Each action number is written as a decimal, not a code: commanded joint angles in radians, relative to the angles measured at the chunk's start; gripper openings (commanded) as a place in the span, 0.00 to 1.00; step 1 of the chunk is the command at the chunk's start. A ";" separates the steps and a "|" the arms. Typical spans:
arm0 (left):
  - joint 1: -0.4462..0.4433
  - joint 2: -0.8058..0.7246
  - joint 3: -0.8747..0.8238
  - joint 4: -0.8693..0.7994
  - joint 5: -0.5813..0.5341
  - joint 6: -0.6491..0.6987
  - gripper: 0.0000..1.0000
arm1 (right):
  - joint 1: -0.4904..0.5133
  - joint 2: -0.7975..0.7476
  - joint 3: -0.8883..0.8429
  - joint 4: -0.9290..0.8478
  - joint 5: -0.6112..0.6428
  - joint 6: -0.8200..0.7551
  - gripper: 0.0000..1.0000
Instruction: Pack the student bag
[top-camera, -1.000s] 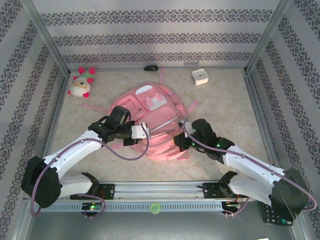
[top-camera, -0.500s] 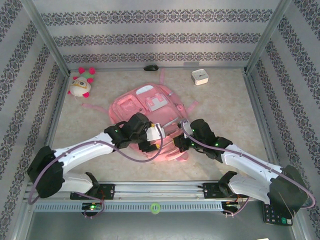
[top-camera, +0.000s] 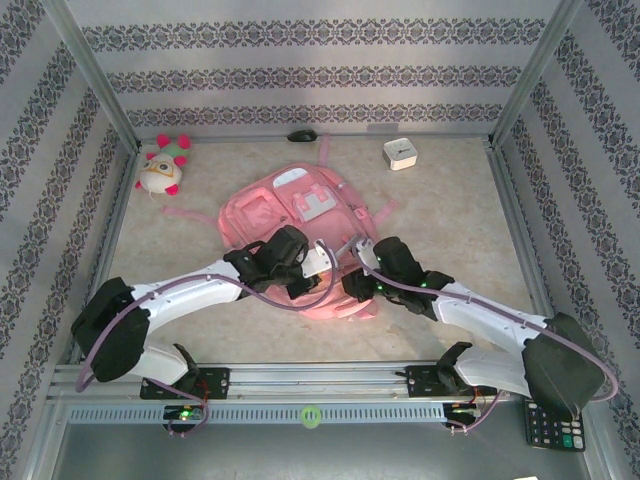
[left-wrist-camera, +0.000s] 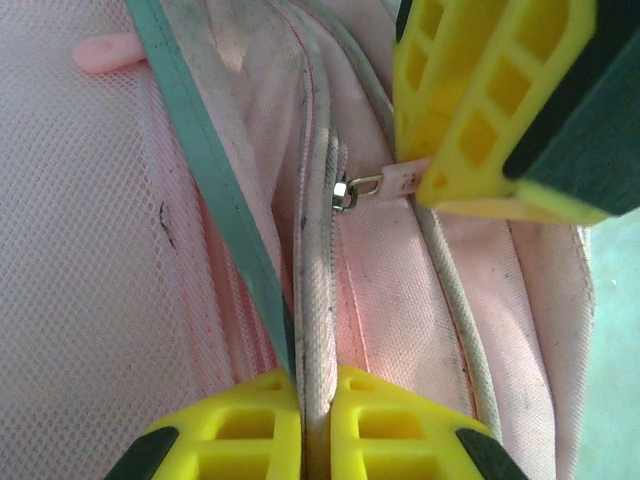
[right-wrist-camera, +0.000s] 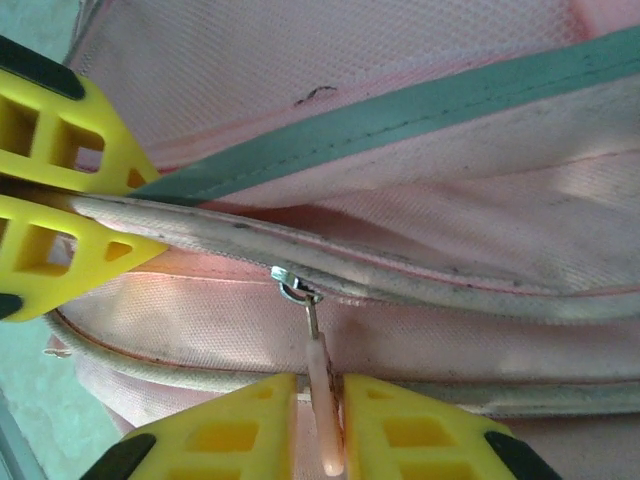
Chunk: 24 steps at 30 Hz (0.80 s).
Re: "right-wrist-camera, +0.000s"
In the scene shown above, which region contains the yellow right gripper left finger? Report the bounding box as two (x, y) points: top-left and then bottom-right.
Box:
(93, 372), (300, 480)

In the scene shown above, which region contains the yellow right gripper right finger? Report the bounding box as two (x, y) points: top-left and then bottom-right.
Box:
(341, 373), (550, 480)

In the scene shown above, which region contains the pink student backpack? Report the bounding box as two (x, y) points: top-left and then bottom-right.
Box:
(42, 0), (640, 480)

